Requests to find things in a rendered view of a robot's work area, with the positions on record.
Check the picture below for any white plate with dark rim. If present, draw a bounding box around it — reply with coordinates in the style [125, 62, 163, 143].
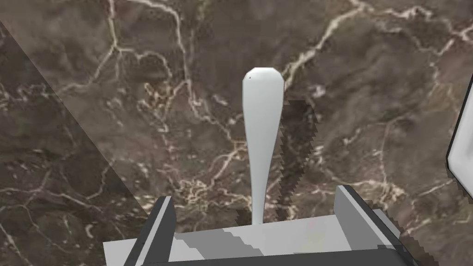
[446, 73, 473, 200]

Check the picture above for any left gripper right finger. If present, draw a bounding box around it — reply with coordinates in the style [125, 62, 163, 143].
[334, 184, 418, 266]

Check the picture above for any white cutlery handle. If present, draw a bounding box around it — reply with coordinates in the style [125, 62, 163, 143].
[242, 67, 285, 225]

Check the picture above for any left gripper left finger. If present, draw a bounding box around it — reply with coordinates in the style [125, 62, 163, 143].
[123, 196, 177, 266]

